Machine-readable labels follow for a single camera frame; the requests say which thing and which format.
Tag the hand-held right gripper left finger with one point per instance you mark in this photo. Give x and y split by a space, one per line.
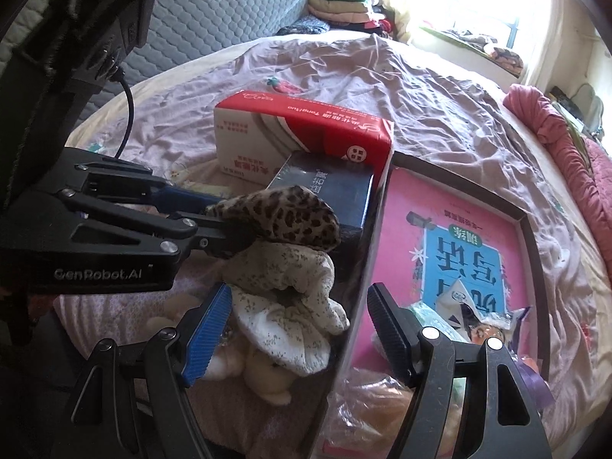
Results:
210 330

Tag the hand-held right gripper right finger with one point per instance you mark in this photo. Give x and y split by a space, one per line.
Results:
389 330

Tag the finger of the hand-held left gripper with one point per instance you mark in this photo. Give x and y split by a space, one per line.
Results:
143 229
119 177

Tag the peach bun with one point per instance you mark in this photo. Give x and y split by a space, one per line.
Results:
373 406

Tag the pink lined box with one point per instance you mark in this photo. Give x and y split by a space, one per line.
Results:
406 191

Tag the leopard print cloth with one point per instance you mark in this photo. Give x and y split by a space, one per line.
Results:
291 215

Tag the white speckled cloth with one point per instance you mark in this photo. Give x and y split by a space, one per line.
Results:
277 325

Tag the cream plush toy pink dress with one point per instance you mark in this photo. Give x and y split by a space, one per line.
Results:
267 373

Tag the clear snack packet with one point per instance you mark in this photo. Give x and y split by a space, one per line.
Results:
459 303

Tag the dark blue box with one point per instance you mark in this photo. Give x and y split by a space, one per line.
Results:
325 181

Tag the grey quilted headboard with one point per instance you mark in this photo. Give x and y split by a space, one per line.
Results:
215 9

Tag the red and white box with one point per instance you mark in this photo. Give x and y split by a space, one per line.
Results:
306 110

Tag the purple bed sheet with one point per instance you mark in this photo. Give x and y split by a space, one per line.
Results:
430 105

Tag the dark patterned cloth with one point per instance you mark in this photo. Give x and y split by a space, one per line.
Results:
306 24

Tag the pink blanket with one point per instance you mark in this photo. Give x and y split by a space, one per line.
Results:
550 119

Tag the stack of folded clothes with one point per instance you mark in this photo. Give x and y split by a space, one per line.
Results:
334 7

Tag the windowsill clutter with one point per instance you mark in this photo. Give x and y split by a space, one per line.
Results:
497 52

